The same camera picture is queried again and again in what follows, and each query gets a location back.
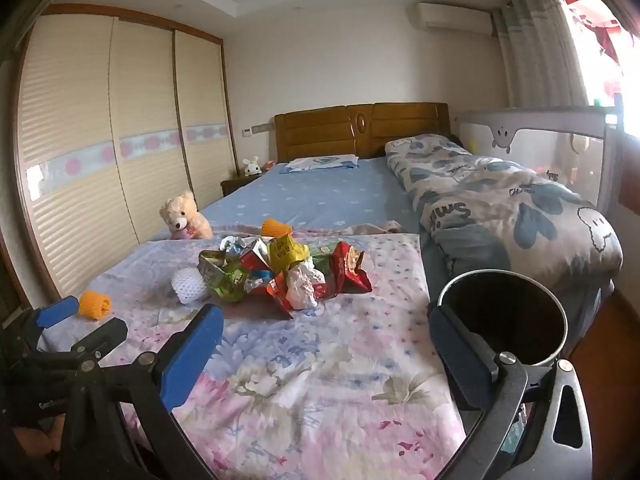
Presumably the yellow snack bag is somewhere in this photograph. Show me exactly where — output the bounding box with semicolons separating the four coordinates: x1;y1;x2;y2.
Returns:
267;235;309;276

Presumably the blue white pillow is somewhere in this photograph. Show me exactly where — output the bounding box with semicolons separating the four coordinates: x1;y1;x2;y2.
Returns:
279;155;360;174

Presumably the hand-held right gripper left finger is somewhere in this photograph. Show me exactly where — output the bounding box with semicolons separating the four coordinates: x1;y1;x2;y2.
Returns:
60;304;224;480

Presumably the red snack bag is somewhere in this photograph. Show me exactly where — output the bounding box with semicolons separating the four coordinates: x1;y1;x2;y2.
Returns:
327;241;374;295

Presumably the person's left hand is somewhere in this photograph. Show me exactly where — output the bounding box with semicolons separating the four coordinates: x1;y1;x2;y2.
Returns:
14;422;65;471

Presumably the red snack packet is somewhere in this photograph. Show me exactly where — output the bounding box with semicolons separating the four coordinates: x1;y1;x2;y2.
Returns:
249;280;297;319

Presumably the red hanging cloth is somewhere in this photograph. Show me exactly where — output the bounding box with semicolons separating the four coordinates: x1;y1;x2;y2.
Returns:
559;0;627;69

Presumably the grey mesh bed rail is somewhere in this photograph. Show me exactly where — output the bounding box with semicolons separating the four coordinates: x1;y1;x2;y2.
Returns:
457;105;626;214

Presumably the teal printed box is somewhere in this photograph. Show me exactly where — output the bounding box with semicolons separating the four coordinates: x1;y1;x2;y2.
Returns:
500;404;527;462

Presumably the red brown drawer cabinet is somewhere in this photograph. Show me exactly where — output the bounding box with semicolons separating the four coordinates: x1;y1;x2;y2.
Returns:
617;127;640;223

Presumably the cream teddy bear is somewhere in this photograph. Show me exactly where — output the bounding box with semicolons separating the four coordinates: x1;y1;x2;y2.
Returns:
159;190;214;241

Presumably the orange foam fruit net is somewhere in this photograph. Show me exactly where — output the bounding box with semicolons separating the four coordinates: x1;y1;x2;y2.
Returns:
261;217;293;238
78;290;113;320

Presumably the white tissue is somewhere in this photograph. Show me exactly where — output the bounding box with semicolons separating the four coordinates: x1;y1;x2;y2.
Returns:
286;260;327;310

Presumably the bed with blue sheet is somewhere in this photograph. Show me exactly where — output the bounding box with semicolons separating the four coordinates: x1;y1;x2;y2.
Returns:
150;154;616;346

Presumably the cream sliding door wardrobe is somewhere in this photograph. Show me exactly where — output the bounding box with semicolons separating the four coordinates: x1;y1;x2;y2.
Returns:
15;4;239;307

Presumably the dark wooden nightstand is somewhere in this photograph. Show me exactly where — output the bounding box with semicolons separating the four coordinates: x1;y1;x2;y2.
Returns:
221;172;264;199

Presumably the grey dotted curtain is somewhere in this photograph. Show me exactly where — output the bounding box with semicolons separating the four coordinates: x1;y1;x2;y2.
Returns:
492;0;592;109

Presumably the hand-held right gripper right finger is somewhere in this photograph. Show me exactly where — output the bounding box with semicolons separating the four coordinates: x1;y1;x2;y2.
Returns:
429;305;593;480

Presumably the green snack packet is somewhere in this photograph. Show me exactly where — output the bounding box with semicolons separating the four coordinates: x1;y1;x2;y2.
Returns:
198;250;251;304

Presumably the wooden headboard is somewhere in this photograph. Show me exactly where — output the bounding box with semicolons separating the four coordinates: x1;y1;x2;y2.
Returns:
274;102;451;164

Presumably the grey quilt with blue hearts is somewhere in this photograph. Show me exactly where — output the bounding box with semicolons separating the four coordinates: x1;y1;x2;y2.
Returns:
385;134;624;292

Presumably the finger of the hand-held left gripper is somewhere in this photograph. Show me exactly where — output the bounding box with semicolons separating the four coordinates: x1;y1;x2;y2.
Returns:
9;296;81;352
70;317;129;367

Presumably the black round trash bin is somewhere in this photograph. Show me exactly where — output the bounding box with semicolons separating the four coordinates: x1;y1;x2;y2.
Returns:
437;269;569;368

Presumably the white wall air conditioner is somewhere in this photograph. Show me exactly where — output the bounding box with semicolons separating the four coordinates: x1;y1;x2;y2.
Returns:
414;1;494;36

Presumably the green snack bag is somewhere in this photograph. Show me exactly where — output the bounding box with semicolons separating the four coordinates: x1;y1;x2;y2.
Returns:
307;242;342;262

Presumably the white foam fruit net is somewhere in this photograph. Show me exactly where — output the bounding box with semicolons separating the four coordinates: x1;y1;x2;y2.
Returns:
171;267;207;306

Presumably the beige pink cloth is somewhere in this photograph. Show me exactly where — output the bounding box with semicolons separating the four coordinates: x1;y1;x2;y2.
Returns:
345;219;403;235

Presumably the floral pink blanket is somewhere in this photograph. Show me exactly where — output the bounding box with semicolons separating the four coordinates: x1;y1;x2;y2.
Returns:
37;230;468;480

